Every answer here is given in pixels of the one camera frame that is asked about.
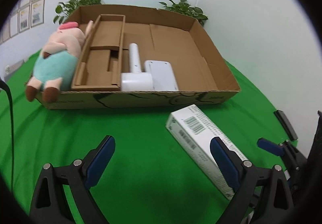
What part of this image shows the green potted plant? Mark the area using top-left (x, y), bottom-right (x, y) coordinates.
top-left (158, 0), bottom-right (209, 27)
top-left (54, 0), bottom-right (103, 24)

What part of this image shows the wall of framed certificates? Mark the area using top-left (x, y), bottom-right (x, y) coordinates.
top-left (0, 0), bottom-right (51, 43)

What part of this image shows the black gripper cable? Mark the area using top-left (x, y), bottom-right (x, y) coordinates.
top-left (0, 77), bottom-right (15, 189)

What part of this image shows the white barcode carton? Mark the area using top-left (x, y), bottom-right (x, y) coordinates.
top-left (165, 104), bottom-right (252, 200)

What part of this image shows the large cardboard box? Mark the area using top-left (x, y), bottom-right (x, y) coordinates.
top-left (25, 4), bottom-right (241, 110)

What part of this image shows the pink pig plush toy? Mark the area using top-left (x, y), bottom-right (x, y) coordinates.
top-left (26, 21), bottom-right (94, 103)

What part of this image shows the long cardboard insert tray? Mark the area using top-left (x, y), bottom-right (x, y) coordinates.
top-left (71, 14), bottom-right (126, 91)

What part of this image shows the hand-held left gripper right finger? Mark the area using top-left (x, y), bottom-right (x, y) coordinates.
top-left (210, 136), bottom-right (295, 224)

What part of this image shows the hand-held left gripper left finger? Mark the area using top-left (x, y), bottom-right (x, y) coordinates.
top-left (30, 135), bottom-right (116, 224)

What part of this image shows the green cloth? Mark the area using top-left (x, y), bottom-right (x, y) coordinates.
top-left (0, 49), bottom-right (312, 224)

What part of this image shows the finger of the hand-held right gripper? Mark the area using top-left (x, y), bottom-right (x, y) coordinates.
top-left (257, 139), bottom-right (306, 171)
top-left (274, 111), bottom-right (299, 141)

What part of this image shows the white hair dryer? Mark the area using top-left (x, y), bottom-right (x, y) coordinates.
top-left (120, 43), bottom-right (154, 92)

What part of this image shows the white rectangular device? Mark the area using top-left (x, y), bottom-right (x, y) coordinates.
top-left (143, 60), bottom-right (180, 91)

